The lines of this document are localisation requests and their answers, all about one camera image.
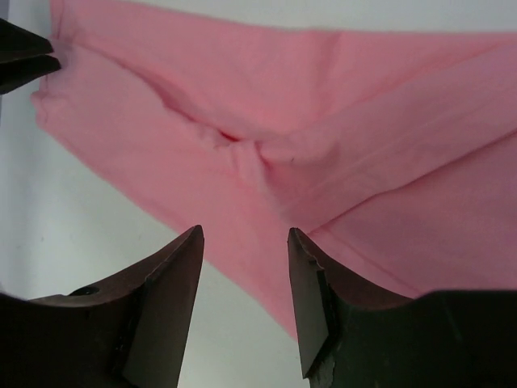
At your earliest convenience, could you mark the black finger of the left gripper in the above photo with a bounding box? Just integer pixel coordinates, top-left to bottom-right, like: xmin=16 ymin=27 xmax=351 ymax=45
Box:
xmin=0 ymin=19 xmax=61 ymax=95

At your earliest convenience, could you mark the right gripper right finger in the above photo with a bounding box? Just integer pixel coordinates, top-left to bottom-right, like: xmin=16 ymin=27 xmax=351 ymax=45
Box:
xmin=288 ymin=228 xmax=516 ymax=387

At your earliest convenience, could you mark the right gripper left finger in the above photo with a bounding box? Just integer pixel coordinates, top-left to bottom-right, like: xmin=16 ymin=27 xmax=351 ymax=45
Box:
xmin=1 ymin=226 xmax=204 ymax=387

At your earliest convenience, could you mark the pink t shirt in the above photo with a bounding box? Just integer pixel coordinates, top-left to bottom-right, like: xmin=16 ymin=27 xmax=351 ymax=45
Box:
xmin=32 ymin=1 xmax=516 ymax=334

